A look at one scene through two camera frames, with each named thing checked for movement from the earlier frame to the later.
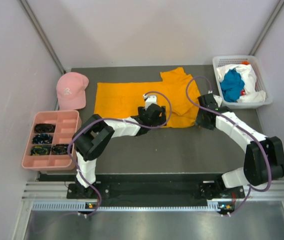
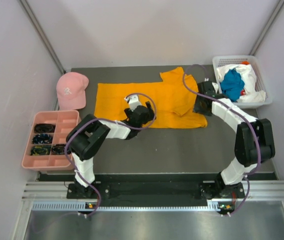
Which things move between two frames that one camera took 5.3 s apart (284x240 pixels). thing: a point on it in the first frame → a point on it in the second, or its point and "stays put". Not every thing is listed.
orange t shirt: [177, 91] stays put
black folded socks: [44, 128] stays put
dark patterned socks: [60, 149] stays put
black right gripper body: [200, 120] → [198, 108]
